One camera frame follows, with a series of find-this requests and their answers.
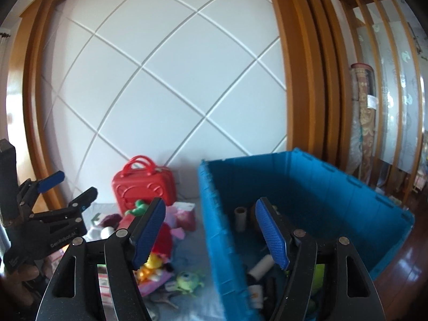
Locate lime green toy in crate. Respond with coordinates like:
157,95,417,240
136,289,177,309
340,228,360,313
311,264,325,295

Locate pink white tissue box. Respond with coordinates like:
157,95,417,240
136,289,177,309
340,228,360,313
117,213,136,232

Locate metal clamp tool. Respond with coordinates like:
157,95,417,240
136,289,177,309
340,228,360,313
150,291,179,310

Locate white roll in crate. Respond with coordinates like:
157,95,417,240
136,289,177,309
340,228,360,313
247,254,275,281

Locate green one-eyed monster plush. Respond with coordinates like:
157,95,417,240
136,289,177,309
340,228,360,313
175,271,205,295

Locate cardboard paper roll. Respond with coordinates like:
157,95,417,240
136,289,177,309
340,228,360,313
234,207,247,233

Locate white round plush toy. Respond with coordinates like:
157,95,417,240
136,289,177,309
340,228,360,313
87,226,115,241

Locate pink wipes pack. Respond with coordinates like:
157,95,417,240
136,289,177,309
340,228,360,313
137,270,174,296

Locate person's left hand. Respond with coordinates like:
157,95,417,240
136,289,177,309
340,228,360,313
1,263,39,320

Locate wooden slat room divider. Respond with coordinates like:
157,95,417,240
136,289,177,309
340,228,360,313
339,0,426,207

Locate rolled patterned carpet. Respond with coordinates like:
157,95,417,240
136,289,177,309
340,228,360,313
346,62,378,184

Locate pink pig plush red dress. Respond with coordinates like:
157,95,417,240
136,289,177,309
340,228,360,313
152,206,186,259

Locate red toy suitcase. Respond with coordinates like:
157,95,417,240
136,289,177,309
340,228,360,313
112,155,177,214

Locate yellow duck plush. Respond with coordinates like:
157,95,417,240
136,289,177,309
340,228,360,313
134,253,174,283

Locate blue plastic storage crate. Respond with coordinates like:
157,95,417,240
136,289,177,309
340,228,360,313
198,149,415,320

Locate pink tissue pack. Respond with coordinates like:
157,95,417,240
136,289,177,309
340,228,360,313
173,201,197,232

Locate green frog plush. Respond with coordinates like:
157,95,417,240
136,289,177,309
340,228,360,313
125,199,149,217

